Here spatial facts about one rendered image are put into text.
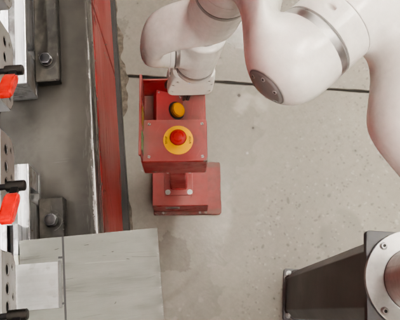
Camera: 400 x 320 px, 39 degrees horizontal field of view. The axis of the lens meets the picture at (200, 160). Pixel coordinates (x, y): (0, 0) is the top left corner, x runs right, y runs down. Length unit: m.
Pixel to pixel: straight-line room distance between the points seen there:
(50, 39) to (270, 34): 0.80
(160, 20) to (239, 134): 1.25
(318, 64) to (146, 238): 0.58
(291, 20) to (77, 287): 0.67
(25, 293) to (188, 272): 1.05
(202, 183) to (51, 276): 1.01
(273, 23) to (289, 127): 1.60
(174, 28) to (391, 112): 0.43
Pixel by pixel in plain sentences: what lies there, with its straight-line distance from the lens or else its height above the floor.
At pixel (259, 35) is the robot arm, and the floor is 1.52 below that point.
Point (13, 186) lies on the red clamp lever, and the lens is 0.95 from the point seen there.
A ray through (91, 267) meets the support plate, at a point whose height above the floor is 1.00.
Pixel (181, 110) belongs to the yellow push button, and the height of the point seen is 0.72.
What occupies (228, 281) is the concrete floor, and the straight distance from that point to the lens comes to 2.10.
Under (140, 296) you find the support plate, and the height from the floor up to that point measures 1.00.
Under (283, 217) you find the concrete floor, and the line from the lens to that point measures 2.15.
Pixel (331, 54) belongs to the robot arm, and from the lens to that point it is 0.66.
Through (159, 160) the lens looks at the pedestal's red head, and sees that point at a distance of 1.36.
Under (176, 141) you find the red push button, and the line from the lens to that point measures 1.34.
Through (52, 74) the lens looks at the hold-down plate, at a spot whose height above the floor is 0.91.
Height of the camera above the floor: 2.10
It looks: 75 degrees down
